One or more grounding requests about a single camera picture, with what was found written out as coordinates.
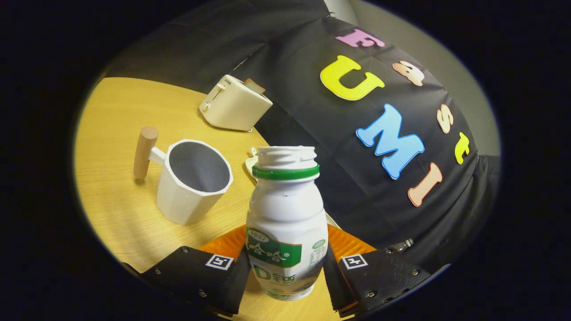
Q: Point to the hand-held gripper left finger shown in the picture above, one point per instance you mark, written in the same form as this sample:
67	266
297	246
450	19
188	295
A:
192	276

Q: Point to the white juice bottle green label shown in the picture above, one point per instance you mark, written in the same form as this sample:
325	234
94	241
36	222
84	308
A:
285	209

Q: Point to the cream toaster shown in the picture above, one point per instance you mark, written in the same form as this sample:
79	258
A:
232	107

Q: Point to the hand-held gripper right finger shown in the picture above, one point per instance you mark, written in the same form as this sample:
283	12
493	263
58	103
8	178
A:
383	276

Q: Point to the wooden table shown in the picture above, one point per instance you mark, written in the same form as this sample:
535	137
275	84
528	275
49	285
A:
116	116

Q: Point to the toast slice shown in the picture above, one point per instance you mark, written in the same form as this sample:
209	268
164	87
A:
255	85

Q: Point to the white divided snack dish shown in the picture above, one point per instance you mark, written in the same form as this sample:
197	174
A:
250	167

